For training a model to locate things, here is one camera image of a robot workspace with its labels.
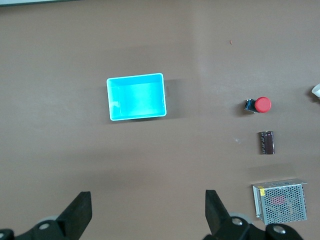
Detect dark brown capacitor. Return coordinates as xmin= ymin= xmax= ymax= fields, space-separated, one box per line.
xmin=257 ymin=130 xmax=276 ymax=156

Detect cyan plastic bin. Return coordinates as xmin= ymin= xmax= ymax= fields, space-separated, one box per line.
xmin=106 ymin=72 xmax=168 ymax=123

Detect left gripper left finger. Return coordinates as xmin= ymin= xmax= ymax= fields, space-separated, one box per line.
xmin=0 ymin=191 xmax=93 ymax=240

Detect perforated metal power supply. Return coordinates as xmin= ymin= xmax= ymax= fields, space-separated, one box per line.
xmin=251 ymin=178 xmax=308 ymax=226

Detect red push button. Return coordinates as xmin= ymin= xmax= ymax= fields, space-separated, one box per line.
xmin=244 ymin=96 xmax=272 ymax=114

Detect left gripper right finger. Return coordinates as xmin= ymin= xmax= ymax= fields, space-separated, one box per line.
xmin=202 ymin=189 xmax=304 ymax=240

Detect white-capped metal fitting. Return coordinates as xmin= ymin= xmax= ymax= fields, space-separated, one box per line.
xmin=310 ymin=83 xmax=320 ymax=100

